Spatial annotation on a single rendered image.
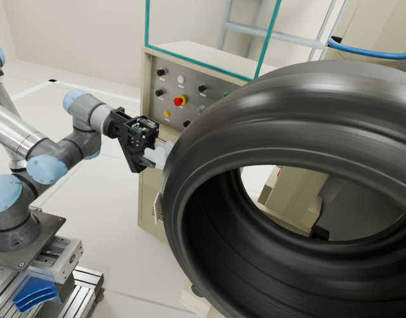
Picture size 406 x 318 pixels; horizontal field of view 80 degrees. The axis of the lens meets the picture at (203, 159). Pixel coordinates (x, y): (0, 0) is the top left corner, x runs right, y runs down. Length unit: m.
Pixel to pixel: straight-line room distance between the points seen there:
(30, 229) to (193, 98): 0.82
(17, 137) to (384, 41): 0.84
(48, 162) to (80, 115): 0.14
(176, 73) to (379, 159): 1.00
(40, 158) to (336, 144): 0.60
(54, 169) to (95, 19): 3.75
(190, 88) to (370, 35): 0.73
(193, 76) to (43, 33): 3.90
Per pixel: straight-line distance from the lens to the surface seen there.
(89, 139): 0.75
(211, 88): 1.12
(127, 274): 1.76
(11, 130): 0.72
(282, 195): 0.86
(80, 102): 0.71
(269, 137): 0.32
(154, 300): 1.69
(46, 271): 1.08
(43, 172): 0.67
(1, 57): 0.96
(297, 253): 0.83
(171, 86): 1.23
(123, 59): 4.22
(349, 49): 0.66
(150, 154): 0.60
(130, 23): 4.07
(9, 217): 0.98
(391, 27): 0.69
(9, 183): 0.96
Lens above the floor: 1.55
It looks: 35 degrees down
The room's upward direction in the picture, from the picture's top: 12 degrees clockwise
